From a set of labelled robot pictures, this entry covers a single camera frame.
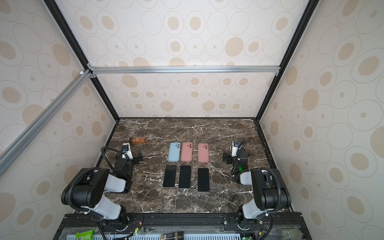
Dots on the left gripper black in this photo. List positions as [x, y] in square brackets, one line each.
[136, 161]

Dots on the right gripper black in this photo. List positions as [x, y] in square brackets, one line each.
[230, 158]

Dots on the black smartphone rose edge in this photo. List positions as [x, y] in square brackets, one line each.
[203, 153]

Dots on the purple smartphone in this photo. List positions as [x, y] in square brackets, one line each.
[170, 176]
[185, 177]
[203, 180]

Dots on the light blue phone case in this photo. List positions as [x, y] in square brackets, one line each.
[174, 152]

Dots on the pink cased smartphone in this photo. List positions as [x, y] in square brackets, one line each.
[187, 152]

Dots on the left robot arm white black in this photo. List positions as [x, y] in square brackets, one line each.
[86, 192]

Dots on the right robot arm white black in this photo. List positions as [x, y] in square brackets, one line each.
[270, 193]

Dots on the green packet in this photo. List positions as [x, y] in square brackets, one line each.
[88, 235]

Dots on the black yellow battery cell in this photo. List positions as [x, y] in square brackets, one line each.
[173, 236]

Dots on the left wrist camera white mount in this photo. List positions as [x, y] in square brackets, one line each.
[127, 151]

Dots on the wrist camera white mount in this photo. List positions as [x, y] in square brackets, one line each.
[235, 146]
[127, 151]

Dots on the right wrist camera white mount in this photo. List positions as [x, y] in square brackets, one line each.
[235, 146]

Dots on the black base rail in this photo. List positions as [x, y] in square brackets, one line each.
[268, 228]

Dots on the white slotted cable duct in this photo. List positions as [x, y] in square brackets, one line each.
[158, 237]

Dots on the horizontal aluminium rail back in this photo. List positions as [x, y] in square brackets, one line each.
[185, 70]

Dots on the diagonal aluminium rail left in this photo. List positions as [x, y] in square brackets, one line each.
[27, 136]

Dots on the black frame post left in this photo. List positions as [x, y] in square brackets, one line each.
[73, 42]

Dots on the black frame post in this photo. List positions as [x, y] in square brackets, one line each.
[303, 23]
[73, 42]

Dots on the black frame post right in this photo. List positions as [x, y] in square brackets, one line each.
[303, 23]

